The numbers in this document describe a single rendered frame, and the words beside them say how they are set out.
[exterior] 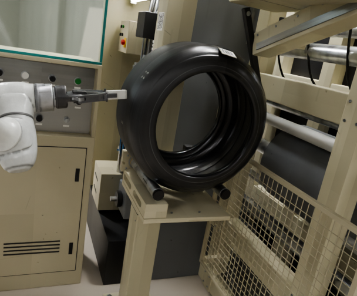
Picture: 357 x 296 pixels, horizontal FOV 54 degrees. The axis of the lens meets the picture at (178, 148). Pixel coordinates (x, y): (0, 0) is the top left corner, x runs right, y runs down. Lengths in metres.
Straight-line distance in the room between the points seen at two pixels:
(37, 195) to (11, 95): 0.90
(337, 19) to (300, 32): 0.17
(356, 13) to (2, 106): 1.09
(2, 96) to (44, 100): 0.12
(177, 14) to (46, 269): 1.52
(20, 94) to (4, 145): 0.18
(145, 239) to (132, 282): 0.25
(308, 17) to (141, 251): 1.29
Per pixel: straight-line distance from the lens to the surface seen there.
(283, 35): 1.49
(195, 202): 1.52
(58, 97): 1.19
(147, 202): 1.31
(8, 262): 2.17
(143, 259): 1.90
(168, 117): 1.61
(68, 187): 1.96
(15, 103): 1.16
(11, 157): 1.10
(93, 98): 1.19
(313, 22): 1.38
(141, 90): 1.18
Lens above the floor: 1.43
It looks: 16 degrees down
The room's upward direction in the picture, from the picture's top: 10 degrees clockwise
